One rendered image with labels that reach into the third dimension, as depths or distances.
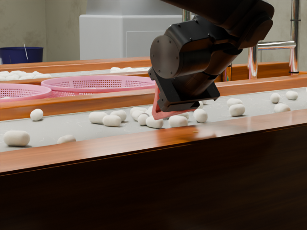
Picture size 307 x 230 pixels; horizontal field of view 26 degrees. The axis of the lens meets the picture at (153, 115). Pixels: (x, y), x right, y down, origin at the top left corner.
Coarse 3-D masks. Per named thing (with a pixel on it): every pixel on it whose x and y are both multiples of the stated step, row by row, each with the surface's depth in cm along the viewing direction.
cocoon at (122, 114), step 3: (114, 111) 111; (117, 111) 111; (120, 111) 111; (123, 111) 112; (111, 114) 110; (114, 114) 110; (117, 114) 110; (120, 114) 111; (123, 114) 111; (126, 114) 112; (120, 117) 111; (123, 117) 111; (126, 117) 112; (123, 120) 112
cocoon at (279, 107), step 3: (276, 105) 119; (279, 105) 118; (282, 105) 117; (285, 105) 117; (276, 108) 118; (279, 108) 117; (282, 108) 117; (285, 108) 117; (288, 108) 117; (276, 111) 119; (279, 111) 117; (282, 111) 117; (285, 111) 117
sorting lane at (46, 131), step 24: (240, 96) 144; (264, 96) 144; (24, 120) 113; (48, 120) 113; (72, 120) 113; (168, 120) 113; (192, 120) 113; (216, 120) 113; (0, 144) 94; (48, 144) 94
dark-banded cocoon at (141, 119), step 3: (141, 114) 109; (144, 114) 108; (138, 117) 108; (141, 117) 108; (144, 117) 108; (147, 117) 108; (138, 120) 108; (141, 120) 107; (144, 120) 107; (141, 123) 108; (144, 123) 108
